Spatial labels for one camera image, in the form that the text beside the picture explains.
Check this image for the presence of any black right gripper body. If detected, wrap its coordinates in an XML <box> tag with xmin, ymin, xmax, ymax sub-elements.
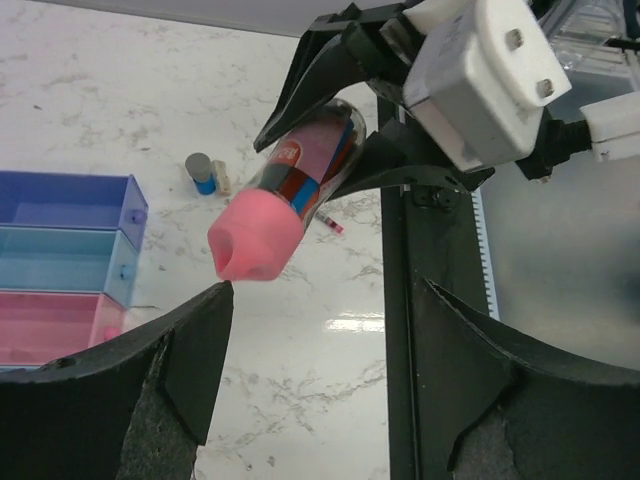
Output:
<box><xmin>344</xmin><ymin>9</ymin><xmax>426</xmax><ymax>105</ymax></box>

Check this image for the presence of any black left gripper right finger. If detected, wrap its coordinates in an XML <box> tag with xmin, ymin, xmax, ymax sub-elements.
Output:
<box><xmin>422</xmin><ymin>281</ymin><xmax>639</xmax><ymax>479</ymax></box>

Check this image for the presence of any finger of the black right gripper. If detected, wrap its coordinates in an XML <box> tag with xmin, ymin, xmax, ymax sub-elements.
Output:
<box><xmin>328</xmin><ymin>124</ymin><xmax>495</xmax><ymax>201</ymax></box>
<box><xmin>253</xmin><ymin>3</ymin><xmax>408</xmax><ymax>152</ymax></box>

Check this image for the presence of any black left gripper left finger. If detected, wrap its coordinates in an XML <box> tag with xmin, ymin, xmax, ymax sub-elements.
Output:
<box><xmin>1</xmin><ymin>282</ymin><xmax>234</xmax><ymax>479</ymax></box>

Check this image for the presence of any pink capped clear bottle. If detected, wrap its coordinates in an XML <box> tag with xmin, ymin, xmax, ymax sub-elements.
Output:
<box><xmin>208</xmin><ymin>99</ymin><xmax>367</xmax><ymax>281</ymax></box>

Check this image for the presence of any blue glue stick grey cap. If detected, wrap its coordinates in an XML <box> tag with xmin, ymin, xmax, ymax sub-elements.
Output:
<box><xmin>185</xmin><ymin>152</ymin><xmax>216</xmax><ymax>195</ymax></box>

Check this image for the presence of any red pen right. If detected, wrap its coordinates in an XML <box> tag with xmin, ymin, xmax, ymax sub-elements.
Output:
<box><xmin>315</xmin><ymin>211</ymin><xmax>344</xmax><ymax>235</ymax></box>

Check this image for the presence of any pink drawer box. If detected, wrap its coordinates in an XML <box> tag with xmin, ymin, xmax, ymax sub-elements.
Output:
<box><xmin>1</xmin><ymin>292</ymin><xmax>126</xmax><ymax>369</ymax></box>

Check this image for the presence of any teal blue drawer box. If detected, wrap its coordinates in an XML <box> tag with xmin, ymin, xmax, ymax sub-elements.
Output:
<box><xmin>1</xmin><ymin>227</ymin><xmax>138</xmax><ymax>308</ymax></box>

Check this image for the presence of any white eraser stick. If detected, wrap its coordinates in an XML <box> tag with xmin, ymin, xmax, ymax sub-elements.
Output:
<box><xmin>211</xmin><ymin>160</ymin><xmax>232</xmax><ymax>196</ymax></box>

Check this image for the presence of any purple drawer box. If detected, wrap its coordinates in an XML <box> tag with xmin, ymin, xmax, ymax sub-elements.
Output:
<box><xmin>1</xmin><ymin>171</ymin><xmax>149</xmax><ymax>250</ymax></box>

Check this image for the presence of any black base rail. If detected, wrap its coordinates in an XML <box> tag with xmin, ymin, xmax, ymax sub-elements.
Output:
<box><xmin>374</xmin><ymin>94</ymin><xmax>494</xmax><ymax>480</ymax></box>

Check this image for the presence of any white cable duct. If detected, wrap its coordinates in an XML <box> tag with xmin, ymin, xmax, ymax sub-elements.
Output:
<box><xmin>471</xmin><ymin>189</ymin><xmax>500</xmax><ymax>321</ymax></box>

